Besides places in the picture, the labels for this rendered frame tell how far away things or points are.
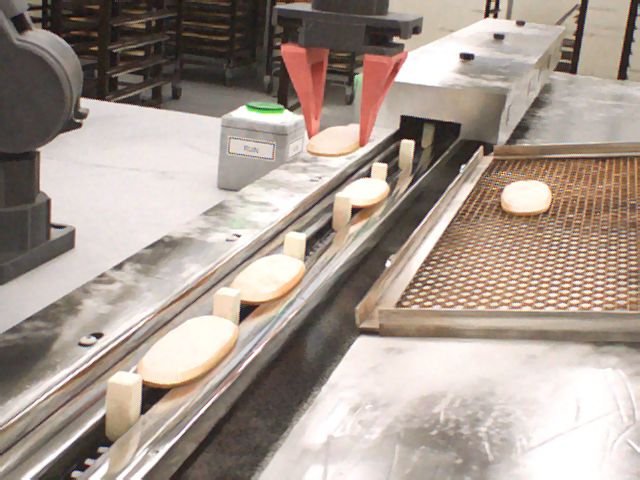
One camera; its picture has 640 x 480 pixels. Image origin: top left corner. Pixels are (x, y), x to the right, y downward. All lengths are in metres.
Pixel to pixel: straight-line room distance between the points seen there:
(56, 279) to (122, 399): 0.29
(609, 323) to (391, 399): 0.12
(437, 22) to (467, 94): 6.65
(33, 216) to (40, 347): 0.25
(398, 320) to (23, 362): 0.19
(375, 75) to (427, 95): 0.49
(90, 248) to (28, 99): 0.16
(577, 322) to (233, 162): 0.60
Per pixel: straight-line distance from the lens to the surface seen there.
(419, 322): 0.54
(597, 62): 7.82
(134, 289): 0.66
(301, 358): 0.68
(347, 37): 0.78
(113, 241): 0.90
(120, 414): 0.52
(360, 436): 0.44
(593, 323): 0.53
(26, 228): 0.81
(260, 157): 1.06
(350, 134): 0.83
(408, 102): 1.27
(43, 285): 0.79
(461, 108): 1.26
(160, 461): 0.47
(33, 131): 0.77
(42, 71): 0.77
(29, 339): 0.59
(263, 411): 0.61
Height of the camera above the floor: 1.08
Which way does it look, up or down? 16 degrees down
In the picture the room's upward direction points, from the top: 6 degrees clockwise
